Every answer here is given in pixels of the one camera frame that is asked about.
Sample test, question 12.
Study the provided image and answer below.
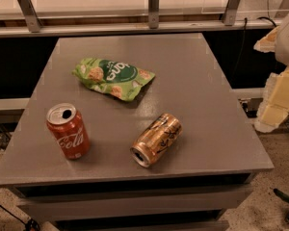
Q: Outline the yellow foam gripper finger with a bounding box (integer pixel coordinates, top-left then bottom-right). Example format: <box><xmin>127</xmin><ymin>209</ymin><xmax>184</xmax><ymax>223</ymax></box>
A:
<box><xmin>253</xmin><ymin>27</ymin><xmax>278</xmax><ymax>53</ymax></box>
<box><xmin>254</xmin><ymin>66</ymin><xmax>289</xmax><ymax>133</ymax></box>

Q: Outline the orange soda can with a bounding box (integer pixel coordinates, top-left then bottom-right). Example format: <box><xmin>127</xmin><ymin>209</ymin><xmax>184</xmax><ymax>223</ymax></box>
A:
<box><xmin>130</xmin><ymin>114</ymin><xmax>182</xmax><ymax>167</ymax></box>

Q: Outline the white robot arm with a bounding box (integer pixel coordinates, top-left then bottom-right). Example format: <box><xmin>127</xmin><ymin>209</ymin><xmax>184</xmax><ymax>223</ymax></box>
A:
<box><xmin>253</xmin><ymin>13</ymin><xmax>289</xmax><ymax>133</ymax></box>

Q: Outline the red cola can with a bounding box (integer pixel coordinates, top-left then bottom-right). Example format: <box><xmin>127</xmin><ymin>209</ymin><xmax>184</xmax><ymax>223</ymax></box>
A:
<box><xmin>46</xmin><ymin>103</ymin><xmax>91</xmax><ymax>160</ymax></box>

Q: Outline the grey drawer cabinet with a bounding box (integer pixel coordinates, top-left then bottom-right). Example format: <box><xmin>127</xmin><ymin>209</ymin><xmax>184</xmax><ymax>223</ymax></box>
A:
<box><xmin>0</xmin><ymin>34</ymin><xmax>273</xmax><ymax>231</ymax></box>

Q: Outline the green snack bag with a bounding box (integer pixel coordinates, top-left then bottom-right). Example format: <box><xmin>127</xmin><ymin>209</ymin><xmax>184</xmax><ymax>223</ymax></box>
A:
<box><xmin>72</xmin><ymin>58</ymin><xmax>155</xmax><ymax>102</ymax></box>

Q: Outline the black cable at rail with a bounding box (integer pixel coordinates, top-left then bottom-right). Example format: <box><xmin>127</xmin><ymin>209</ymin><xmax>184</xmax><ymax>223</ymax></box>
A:
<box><xmin>232</xmin><ymin>15</ymin><xmax>278</xmax><ymax>79</ymax></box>

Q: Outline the right metal bracket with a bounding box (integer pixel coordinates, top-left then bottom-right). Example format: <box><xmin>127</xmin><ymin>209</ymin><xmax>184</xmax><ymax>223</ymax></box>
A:
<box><xmin>222</xmin><ymin>0</ymin><xmax>241</xmax><ymax>26</ymax></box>

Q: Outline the metal bracket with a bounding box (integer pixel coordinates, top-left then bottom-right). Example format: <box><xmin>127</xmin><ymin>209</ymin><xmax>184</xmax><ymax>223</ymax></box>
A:
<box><xmin>148</xmin><ymin>0</ymin><xmax>159</xmax><ymax>29</ymax></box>
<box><xmin>222</xmin><ymin>0</ymin><xmax>241</xmax><ymax>26</ymax></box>
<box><xmin>17</xmin><ymin>0</ymin><xmax>41</xmax><ymax>33</ymax></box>

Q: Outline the middle metal bracket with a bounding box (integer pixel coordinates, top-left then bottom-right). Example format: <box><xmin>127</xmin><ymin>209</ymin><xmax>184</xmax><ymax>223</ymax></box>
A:
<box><xmin>148</xmin><ymin>0</ymin><xmax>159</xmax><ymax>29</ymax></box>

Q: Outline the left metal bracket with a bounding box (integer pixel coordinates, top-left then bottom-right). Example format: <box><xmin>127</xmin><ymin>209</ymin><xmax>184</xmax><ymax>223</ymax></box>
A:
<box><xmin>17</xmin><ymin>0</ymin><xmax>41</xmax><ymax>33</ymax></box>

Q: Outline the black cable on floor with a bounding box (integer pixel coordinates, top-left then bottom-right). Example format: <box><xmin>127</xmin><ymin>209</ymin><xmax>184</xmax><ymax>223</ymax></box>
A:
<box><xmin>0</xmin><ymin>197</ymin><xmax>41</xmax><ymax>231</ymax></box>

